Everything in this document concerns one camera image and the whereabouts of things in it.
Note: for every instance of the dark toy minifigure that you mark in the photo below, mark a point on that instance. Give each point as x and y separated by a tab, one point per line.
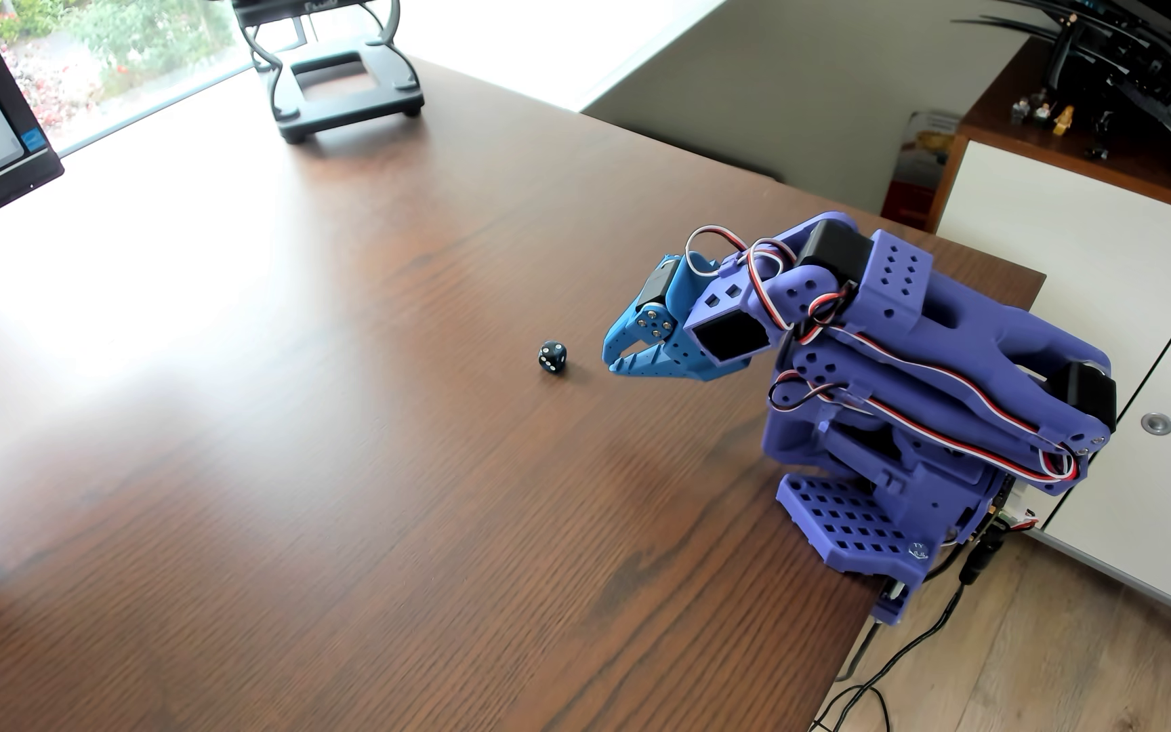
1104	124

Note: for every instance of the white cabinet with wooden top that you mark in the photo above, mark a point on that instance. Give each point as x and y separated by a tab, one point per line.
1063	234

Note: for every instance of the black brick model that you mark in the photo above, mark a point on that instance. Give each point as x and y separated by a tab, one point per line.
1155	61

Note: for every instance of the purple robot base clamp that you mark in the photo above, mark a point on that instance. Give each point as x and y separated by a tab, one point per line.
850	518

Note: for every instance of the purple robot arm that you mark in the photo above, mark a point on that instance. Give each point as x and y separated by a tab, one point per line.
962	325

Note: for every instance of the black laptop stand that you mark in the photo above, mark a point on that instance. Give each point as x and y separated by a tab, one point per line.
342	76

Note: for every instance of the grey toy minifigure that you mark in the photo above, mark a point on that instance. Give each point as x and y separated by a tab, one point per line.
1021	109
1042	110

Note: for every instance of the book with light cover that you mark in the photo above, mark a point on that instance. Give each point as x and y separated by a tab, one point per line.
921	163

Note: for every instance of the dark blue dice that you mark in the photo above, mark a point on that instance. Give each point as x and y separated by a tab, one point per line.
552	357

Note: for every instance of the yellow toy minifigure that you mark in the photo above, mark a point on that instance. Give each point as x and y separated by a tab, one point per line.
1063	120

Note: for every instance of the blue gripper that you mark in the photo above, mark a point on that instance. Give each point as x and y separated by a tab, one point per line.
654	323

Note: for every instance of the robot controller board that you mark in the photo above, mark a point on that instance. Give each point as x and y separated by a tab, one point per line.
1014	508

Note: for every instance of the round metal cabinet knob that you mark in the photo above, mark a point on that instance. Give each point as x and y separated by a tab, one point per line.
1157	424

